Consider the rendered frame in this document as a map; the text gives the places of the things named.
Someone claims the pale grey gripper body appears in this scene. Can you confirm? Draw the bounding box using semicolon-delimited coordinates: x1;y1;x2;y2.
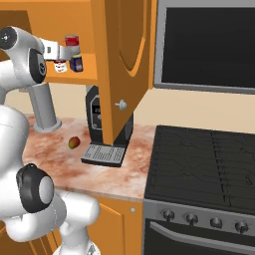
58;45;82;63

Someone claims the orange cabinet door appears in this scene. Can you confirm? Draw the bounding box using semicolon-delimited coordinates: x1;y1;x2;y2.
90;0;154;144

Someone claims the grey cylinder with round foot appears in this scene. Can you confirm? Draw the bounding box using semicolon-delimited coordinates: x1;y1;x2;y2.
27;82;63;134

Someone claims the silver round door knob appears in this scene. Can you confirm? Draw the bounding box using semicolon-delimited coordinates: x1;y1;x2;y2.
115;99;128;112

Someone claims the red and green mango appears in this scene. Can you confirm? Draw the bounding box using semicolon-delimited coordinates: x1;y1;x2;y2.
68;135;82;150

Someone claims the black coffee machine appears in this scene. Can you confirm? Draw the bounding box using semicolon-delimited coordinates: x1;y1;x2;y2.
81;85;134;168

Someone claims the grey and black microwave oven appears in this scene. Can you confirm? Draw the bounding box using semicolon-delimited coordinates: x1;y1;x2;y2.
153;0;255;96

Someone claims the black and grey stove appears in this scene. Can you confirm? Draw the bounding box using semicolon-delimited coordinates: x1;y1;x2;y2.
141;124;255;255

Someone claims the orange base cupboard door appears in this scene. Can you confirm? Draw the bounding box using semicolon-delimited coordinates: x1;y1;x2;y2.
85;195;144;255

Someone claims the black stove knob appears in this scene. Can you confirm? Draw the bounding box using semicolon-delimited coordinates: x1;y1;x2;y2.
209;216;224;229
161;208;176;223
184;212;199;226
234;220;250;234

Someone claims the orange wall cabinet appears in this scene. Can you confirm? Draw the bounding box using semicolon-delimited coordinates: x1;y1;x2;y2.
0;0;100;86

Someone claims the grey oven door handle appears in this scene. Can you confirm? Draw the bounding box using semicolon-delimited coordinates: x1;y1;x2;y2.
148;220;255;249

